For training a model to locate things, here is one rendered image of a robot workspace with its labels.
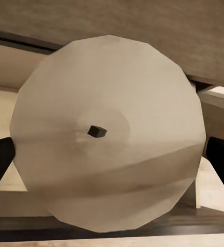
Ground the pillar candle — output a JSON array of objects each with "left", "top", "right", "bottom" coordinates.
[
  {"left": 197, "top": 91, "right": 224, "bottom": 159},
  {"left": 9, "top": 35, "right": 207, "bottom": 233}
]

